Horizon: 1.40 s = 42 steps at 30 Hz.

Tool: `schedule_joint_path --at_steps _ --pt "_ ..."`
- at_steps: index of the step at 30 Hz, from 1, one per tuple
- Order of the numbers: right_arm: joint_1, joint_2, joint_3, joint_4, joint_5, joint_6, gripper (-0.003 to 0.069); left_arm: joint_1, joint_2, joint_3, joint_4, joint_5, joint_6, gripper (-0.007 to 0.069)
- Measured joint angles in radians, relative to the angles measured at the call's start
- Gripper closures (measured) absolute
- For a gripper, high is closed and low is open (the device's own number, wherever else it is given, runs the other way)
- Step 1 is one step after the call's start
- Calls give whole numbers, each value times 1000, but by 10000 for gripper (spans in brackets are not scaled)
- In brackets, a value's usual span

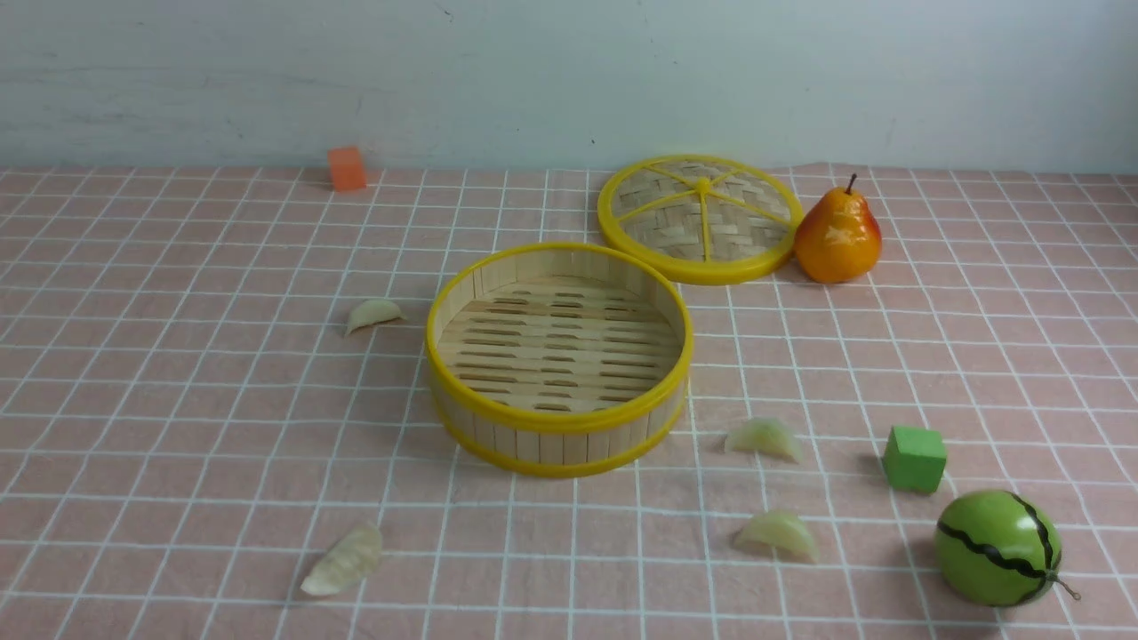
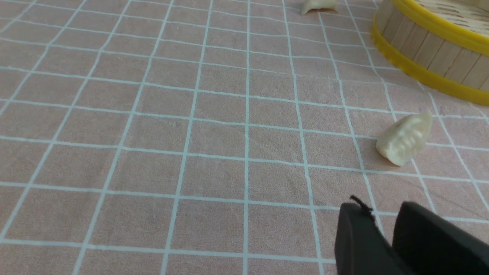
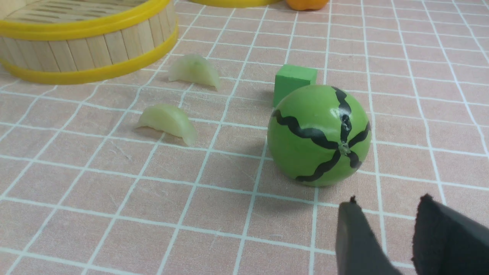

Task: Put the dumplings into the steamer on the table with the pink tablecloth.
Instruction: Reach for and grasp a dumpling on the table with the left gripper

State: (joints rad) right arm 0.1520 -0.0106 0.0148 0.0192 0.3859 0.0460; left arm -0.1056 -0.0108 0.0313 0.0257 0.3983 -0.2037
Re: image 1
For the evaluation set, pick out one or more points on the white dumpling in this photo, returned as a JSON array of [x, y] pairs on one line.
[[354, 557], [372, 312]]

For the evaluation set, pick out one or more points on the green dumpling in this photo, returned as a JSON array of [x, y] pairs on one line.
[[779, 529], [766, 436]]

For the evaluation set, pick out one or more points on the bamboo steamer tray yellow rim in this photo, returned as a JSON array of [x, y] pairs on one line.
[[559, 360]]

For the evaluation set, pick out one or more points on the bamboo steamer lid yellow rim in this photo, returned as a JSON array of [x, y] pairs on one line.
[[700, 219]]

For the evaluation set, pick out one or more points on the orange foam cube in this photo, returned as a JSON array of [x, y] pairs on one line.
[[346, 169]]

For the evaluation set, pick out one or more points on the orange yellow toy pear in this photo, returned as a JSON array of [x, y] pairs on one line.
[[839, 239]]

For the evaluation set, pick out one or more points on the green foam cube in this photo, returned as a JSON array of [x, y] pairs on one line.
[[915, 459]]

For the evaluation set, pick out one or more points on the green toy watermelon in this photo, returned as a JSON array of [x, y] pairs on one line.
[[999, 550]]

